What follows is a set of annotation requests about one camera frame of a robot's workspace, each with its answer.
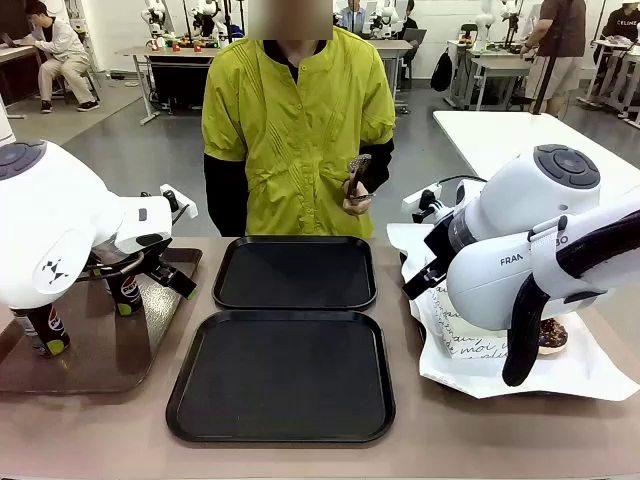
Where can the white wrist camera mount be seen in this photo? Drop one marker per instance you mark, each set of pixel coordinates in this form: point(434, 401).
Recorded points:
point(179, 201)
point(420, 197)

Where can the grey background table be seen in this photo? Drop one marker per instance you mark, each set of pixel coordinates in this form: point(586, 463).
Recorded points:
point(495, 67)

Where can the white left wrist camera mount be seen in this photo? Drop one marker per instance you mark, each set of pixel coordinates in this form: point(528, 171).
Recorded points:
point(179, 201)

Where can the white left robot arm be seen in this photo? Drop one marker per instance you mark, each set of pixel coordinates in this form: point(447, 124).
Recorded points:
point(50, 225)

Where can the person in yellow-green shirt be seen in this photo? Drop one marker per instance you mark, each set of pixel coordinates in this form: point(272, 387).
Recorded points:
point(295, 135)

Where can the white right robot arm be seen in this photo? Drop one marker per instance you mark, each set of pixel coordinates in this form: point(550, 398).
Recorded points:
point(525, 200)

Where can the person in black printed shirt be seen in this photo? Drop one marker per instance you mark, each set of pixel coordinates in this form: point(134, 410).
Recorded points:
point(622, 27)

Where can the black stand pole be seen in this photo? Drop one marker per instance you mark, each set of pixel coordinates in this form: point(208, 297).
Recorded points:
point(545, 90)

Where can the person's left forearm black sleeve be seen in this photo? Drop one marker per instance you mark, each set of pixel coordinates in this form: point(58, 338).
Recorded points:
point(380, 165)

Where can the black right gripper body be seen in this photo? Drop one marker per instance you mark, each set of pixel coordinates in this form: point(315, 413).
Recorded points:
point(432, 267)

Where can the person's right forearm black sleeve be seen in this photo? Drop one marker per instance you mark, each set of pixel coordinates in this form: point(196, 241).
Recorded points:
point(225, 200)

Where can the standing person in brown shirt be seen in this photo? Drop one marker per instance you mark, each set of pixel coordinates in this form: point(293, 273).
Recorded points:
point(562, 45)

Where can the metal serving tongs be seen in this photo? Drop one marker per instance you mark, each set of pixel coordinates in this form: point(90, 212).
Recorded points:
point(361, 165)

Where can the small black plastic tray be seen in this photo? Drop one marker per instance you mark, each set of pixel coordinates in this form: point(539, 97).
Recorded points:
point(295, 272)

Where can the black Pepsi can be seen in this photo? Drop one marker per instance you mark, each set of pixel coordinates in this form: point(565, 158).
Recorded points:
point(125, 297)
point(47, 332)

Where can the person's left hand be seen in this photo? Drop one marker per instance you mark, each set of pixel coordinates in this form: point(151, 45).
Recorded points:
point(357, 200)

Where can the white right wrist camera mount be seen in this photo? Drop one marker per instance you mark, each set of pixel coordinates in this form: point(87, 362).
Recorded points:
point(420, 197)

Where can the white paper sheet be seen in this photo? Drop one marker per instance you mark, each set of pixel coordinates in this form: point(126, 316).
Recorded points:
point(565, 370)

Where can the wooden background table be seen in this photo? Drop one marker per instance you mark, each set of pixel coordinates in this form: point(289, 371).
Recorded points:
point(165, 52)

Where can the white side table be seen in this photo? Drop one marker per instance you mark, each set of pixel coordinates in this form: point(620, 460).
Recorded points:
point(480, 135)

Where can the black tray under paper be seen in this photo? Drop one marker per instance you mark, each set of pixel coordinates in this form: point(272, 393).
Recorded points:
point(421, 332)

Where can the person in blue shirt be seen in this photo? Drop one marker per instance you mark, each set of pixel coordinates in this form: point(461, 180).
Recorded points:
point(352, 15)

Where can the seated person in white jacket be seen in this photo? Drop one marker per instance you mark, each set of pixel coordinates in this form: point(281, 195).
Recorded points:
point(60, 50)

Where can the chocolate sprinkled donut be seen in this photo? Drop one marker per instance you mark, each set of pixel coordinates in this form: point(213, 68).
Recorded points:
point(552, 335)

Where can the large black plastic tray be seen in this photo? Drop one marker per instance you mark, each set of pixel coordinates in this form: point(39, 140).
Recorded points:
point(282, 377)

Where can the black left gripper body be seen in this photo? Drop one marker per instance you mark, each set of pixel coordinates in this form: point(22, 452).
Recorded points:
point(172, 282)

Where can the black backpack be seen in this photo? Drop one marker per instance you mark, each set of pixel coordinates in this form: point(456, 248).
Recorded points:
point(441, 72)

